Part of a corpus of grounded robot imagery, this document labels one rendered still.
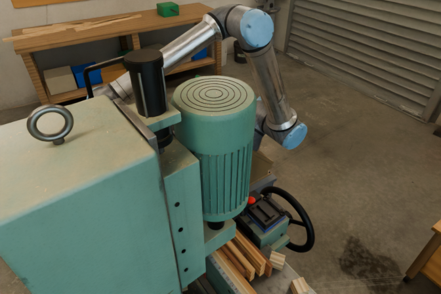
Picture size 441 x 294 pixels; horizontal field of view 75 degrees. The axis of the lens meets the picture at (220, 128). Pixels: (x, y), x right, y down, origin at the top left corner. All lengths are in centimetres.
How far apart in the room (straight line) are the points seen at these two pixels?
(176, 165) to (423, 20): 328
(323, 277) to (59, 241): 180
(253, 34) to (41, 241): 83
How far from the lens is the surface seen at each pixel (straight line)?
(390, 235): 245
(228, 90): 60
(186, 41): 109
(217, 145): 56
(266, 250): 105
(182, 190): 58
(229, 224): 89
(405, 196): 278
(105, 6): 386
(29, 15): 378
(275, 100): 126
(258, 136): 155
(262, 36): 105
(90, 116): 54
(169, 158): 57
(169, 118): 50
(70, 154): 47
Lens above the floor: 180
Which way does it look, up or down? 36 degrees down
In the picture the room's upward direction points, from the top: straight up
